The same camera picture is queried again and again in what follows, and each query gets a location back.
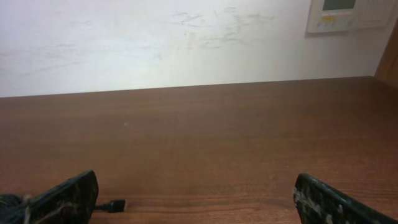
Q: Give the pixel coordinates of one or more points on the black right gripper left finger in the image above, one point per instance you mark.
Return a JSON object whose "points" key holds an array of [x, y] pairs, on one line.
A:
{"points": [[72, 201]]}

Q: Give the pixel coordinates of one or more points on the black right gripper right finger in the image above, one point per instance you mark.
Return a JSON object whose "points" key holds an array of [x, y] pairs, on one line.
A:
{"points": [[319, 203]]}

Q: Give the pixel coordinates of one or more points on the white wall control panel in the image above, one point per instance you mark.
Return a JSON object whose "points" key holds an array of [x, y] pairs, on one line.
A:
{"points": [[344, 15]]}

